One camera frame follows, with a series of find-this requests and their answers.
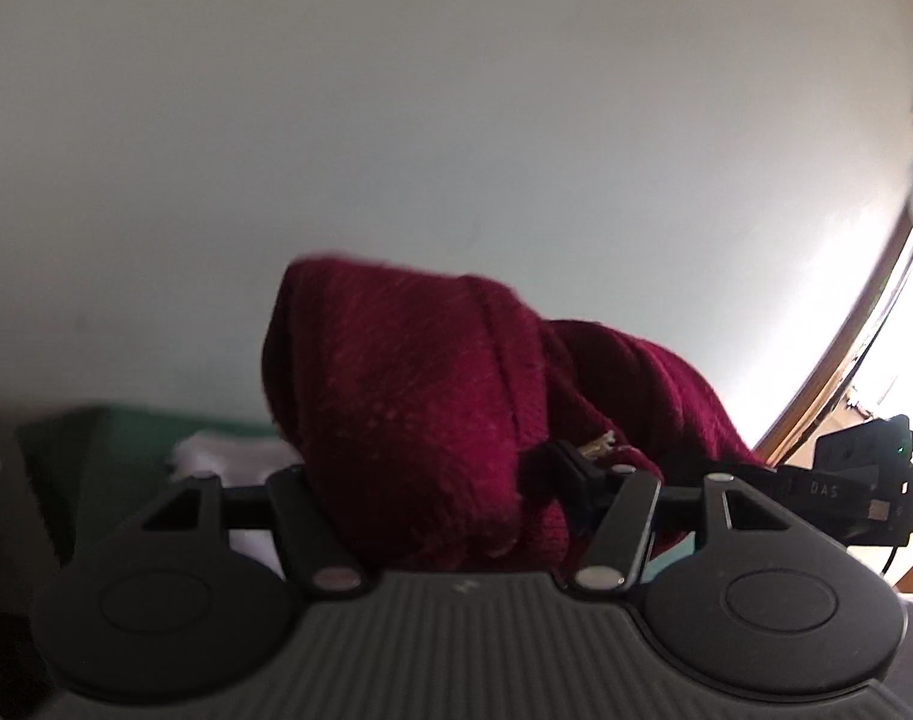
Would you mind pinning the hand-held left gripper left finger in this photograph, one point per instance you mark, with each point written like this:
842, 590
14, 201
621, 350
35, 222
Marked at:
298, 510

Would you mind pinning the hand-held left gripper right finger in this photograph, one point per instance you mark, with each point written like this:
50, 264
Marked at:
576, 476

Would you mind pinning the red knit sweater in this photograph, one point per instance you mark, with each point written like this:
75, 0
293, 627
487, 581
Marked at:
411, 390

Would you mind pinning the white folded garment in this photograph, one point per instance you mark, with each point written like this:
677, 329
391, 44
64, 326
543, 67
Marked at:
231, 457

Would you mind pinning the green table cloth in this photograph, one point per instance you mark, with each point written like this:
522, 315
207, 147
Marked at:
88, 465

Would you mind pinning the wooden door frame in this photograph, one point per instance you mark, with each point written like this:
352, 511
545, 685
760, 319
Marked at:
824, 382

